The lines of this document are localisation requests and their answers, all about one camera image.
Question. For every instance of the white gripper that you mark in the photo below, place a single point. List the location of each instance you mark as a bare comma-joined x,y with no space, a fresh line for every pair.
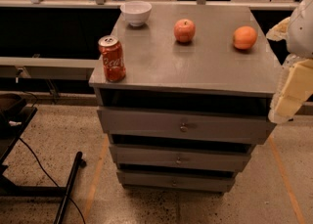
301,35

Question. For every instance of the red apple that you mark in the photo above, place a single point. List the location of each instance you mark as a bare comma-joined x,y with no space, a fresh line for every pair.
184,30

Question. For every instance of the red coke can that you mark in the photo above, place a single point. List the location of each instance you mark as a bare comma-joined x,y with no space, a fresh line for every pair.
112,56

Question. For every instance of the orange fruit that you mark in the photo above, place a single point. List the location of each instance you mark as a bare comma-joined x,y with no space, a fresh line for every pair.
244,37

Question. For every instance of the grey drawer cabinet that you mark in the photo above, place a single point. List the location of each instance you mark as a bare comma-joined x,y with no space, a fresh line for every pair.
187,115

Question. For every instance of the white bowl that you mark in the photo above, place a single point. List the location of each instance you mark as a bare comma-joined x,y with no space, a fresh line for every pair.
136,13

